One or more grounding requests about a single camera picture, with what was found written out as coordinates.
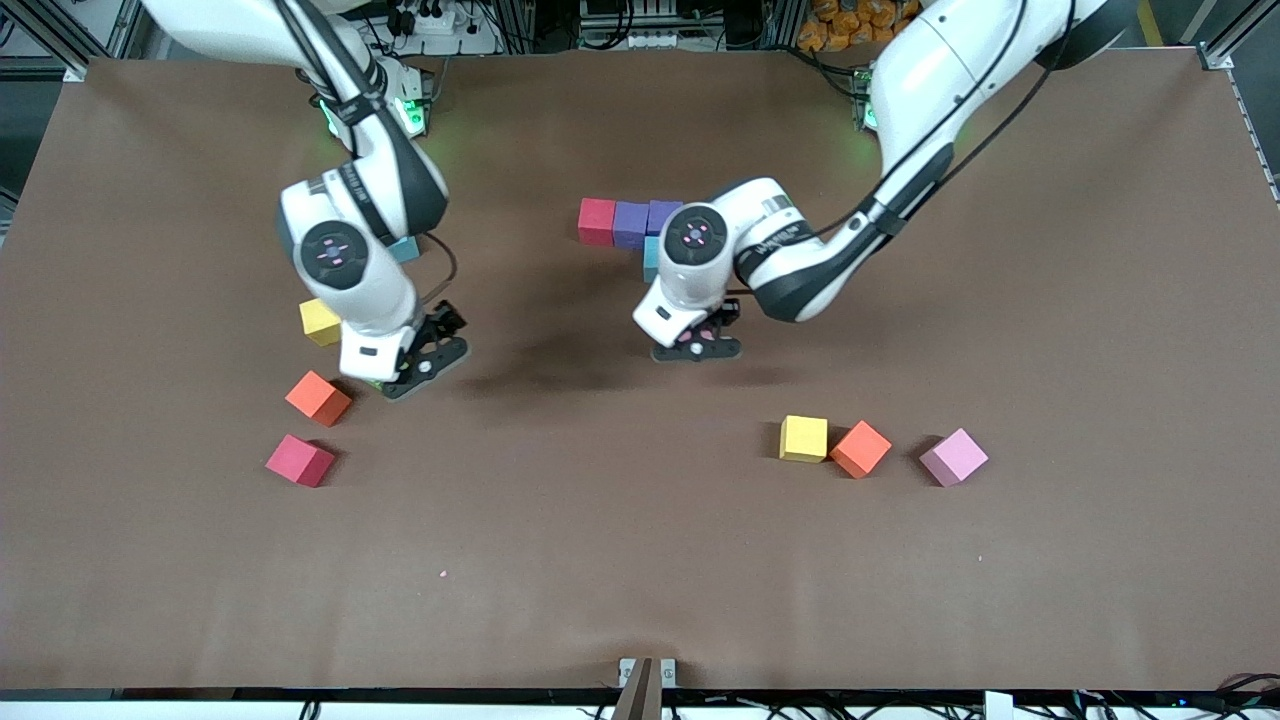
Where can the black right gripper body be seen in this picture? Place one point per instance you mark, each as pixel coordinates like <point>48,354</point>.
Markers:
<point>444,322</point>

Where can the perforated aluminium side rail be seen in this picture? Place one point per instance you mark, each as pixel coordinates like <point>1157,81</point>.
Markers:
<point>1260,140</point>

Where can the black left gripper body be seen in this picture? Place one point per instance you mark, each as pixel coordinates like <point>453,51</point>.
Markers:
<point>727,312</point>

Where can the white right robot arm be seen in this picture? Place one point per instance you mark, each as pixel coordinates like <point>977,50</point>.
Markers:
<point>375,290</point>

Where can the pile of orange fruits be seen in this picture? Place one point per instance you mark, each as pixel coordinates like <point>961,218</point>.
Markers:
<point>840,25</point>

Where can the orange foam block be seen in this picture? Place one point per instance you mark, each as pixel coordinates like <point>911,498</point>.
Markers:
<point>317,396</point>
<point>860,448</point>

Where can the grey control box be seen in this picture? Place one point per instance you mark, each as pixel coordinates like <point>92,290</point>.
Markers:
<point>650,40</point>

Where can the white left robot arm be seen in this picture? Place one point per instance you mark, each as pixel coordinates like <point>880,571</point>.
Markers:
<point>930,90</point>

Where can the red foam block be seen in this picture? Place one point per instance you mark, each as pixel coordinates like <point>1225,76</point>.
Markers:
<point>597,220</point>
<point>298,458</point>

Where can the yellow foam block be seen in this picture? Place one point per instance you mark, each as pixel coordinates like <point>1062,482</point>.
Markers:
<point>318,320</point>
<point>803,438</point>

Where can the brown camera pole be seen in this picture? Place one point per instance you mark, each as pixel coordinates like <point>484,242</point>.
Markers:
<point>640,700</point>

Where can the purple foam block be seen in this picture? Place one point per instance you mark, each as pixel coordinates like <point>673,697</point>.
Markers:
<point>660,212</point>
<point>631,223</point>

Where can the aluminium frame profile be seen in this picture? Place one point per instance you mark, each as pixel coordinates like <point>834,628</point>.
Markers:
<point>45,35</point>
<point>1240,30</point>

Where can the teal foam block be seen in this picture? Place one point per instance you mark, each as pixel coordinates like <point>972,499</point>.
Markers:
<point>405,250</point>
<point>651,258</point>

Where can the metal mounting bracket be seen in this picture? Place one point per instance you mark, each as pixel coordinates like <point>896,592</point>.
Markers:
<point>628,668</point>

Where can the white power strip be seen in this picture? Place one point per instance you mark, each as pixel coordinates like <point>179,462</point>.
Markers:
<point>440,22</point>

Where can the pink foam block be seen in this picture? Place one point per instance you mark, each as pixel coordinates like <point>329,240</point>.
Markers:
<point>953,456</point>

